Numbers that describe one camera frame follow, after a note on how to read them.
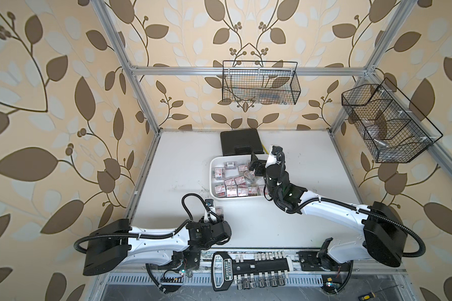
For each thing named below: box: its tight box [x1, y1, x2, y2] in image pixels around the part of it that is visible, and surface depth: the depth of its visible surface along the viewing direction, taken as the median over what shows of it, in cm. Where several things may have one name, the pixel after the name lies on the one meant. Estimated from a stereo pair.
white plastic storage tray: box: [209, 154, 267, 201], surface depth 96 cm
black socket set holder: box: [210, 251, 291, 291], surface depth 74 cm
